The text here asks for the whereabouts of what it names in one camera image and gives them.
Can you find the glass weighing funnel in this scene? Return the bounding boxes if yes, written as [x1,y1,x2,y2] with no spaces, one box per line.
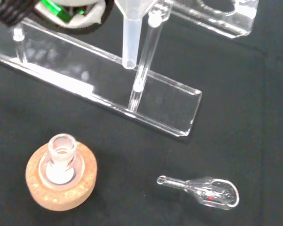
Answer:
[156,175,240,210]

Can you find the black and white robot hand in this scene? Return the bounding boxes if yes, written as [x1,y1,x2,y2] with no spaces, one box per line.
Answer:
[0,0,116,35]

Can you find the clear acrylic funnel stand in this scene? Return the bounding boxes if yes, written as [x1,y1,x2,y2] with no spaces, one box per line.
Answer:
[0,0,259,143]

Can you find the round-bottom glass flask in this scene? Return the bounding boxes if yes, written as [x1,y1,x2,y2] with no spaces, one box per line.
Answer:
[38,133,86,190]

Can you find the black cloth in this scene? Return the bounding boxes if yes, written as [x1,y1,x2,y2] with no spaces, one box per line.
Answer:
[0,0,283,226]

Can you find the cork ring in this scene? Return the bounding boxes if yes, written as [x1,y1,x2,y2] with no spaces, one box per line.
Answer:
[25,143,98,212]

